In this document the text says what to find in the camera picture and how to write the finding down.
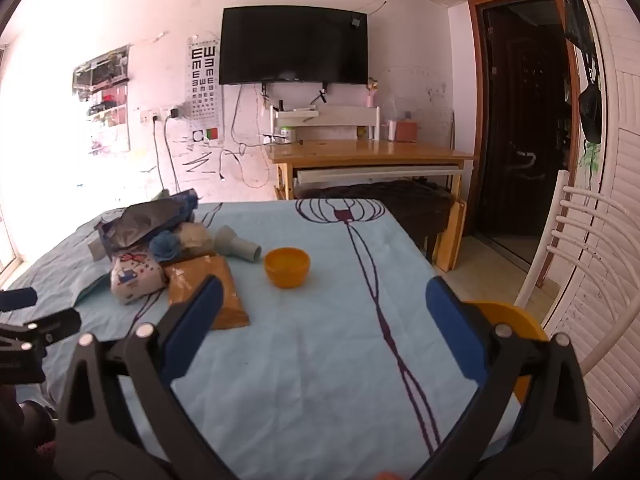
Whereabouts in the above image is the blue fluffy ball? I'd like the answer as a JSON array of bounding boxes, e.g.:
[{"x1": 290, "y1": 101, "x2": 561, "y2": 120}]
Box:
[{"x1": 149, "y1": 232, "x2": 181, "y2": 264}]

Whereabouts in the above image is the orange snack packet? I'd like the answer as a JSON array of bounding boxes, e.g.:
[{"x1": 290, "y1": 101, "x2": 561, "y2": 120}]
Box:
[{"x1": 164, "y1": 255, "x2": 251, "y2": 331}]

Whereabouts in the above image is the black hanging cloth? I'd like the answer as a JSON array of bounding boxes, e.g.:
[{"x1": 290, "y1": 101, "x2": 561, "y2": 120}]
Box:
[{"x1": 562, "y1": 0, "x2": 597, "y2": 55}]

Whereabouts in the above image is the white hanging cable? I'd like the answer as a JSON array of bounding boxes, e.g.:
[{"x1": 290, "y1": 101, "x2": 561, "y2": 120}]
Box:
[{"x1": 219, "y1": 85, "x2": 273, "y2": 190}]

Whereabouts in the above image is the white louvered door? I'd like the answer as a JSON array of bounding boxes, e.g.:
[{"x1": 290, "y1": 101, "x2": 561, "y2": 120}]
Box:
[{"x1": 567, "y1": 0, "x2": 640, "y2": 443}]

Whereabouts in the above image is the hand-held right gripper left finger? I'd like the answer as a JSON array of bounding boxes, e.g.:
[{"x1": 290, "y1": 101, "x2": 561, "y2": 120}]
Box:
[{"x1": 55, "y1": 274, "x2": 236, "y2": 480}]

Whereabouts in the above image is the white wall socket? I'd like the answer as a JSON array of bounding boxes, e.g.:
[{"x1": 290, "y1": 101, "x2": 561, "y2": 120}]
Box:
[{"x1": 140, "y1": 105, "x2": 183, "y2": 123}]

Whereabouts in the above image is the cream fluffy ball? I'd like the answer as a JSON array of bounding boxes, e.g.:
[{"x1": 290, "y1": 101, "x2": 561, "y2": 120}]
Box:
[{"x1": 172, "y1": 222, "x2": 216, "y2": 257}]

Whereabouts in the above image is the white printed tissue pack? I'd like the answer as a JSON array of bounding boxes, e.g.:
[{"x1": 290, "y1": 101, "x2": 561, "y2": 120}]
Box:
[{"x1": 110, "y1": 252, "x2": 167, "y2": 307}]

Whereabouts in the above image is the white metal chair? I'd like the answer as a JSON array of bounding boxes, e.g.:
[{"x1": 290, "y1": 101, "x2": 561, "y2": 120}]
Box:
[{"x1": 515, "y1": 170, "x2": 621, "y2": 428}]

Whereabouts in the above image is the dark tufted ottoman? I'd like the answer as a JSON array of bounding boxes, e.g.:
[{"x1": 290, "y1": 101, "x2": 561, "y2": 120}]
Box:
[{"x1": 295, "y1": 180, "x2": 453, "y2": 261}]

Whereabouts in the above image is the grey power cable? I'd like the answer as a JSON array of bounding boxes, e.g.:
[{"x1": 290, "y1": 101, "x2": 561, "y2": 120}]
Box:
[{"x1": 151, "y1": 116, "x2": 182, "y2": 196}]

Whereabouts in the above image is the wooden desk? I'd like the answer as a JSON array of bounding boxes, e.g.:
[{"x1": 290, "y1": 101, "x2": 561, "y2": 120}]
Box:
[{"x1": 265, "y1": 139, "x2": 476, "y2": 273}]

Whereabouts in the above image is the silver blue foil bag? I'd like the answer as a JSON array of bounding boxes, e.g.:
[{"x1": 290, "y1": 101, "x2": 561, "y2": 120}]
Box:
[{"x1": 95, "y1": 189, "x2": 199, "y2": 263}]

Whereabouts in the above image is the black wall television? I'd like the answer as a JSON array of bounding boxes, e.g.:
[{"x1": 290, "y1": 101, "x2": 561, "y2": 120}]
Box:
[{"x1": 220, "y1": 6, "x2": 371, "y2": 86}]

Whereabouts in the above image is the white eye chart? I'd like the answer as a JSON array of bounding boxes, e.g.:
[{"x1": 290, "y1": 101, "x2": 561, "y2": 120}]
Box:
[{"x1": 187, "y1": 35, "x2": 221, "y2": 143}]

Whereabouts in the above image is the white keyboard tray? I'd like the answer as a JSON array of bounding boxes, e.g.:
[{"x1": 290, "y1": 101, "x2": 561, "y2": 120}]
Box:
[{"x1": 295, "y1": 164, "x2": 463, "y2": 187}]

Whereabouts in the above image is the orange bowl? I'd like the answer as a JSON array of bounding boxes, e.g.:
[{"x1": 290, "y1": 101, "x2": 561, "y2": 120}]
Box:
[{"x1": 264, "y1": 247, "x2": 311, "y2": 289}]

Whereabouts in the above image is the white wooden shelf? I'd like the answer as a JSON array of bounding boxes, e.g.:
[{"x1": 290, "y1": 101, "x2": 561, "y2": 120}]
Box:
[{"x1": 270, "y1": 105, "x2": 381, "y2": 143}]

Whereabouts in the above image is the light blue printed tablecloth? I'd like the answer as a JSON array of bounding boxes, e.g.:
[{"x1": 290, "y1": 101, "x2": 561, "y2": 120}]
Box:
[{"x1": 0, "y1": 199, "x2": 526, "y2": 480}]

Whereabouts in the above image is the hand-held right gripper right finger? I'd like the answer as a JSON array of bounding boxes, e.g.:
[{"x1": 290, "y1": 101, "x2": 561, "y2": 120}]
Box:
[{"x1": 425, "y1": 276, "x2": 595, "y2": 480}]

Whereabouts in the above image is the dark door with wooden frame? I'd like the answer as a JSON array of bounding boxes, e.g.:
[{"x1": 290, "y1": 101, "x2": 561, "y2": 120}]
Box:
[{"x1": 470, "y1": 0, "x2": 583, "y2": 267}]

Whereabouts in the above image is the black hanging bag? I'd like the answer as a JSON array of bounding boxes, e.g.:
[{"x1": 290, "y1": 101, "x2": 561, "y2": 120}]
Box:
[{"x1": 579, "y1": 55, "x2": 604, "y2": 144}]

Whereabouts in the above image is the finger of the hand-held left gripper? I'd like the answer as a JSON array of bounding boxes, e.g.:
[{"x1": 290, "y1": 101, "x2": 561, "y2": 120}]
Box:
[
  {"x1": 0, "y1": 287, "x2": 39, "y2": 312},
  {"x1": 0, "y1": 308, "x2": 82, "y2": 386}
]

